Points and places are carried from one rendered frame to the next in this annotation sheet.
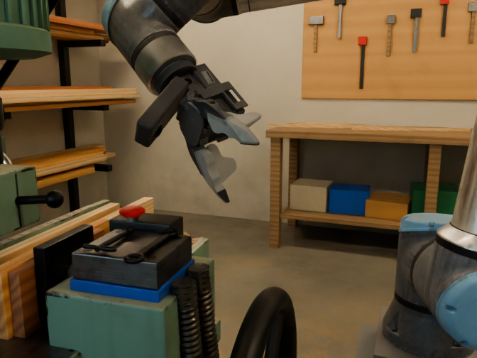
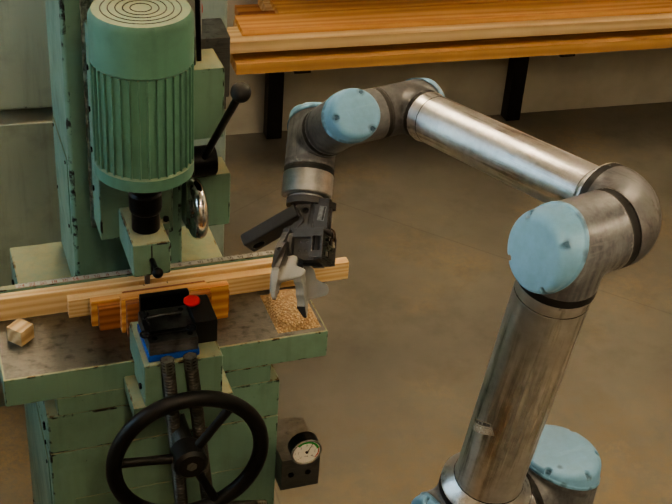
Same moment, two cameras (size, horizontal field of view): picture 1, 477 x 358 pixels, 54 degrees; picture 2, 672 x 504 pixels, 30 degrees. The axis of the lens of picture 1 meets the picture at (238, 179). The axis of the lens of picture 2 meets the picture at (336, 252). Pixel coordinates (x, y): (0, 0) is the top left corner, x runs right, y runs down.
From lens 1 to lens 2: 189 cm
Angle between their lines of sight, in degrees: 52
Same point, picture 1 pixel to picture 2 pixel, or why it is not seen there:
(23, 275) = (130, 306)
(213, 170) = (300, 288)
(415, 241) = not seen: hidden behind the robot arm
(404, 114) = not seen: outside the picture
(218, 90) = (309, 233)
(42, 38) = (165, 183)
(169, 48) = (294, 181)
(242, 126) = (273, 280)
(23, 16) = (149, 176)
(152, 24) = (299, 152)
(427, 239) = not seen: hidden behind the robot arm
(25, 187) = (158, 253)
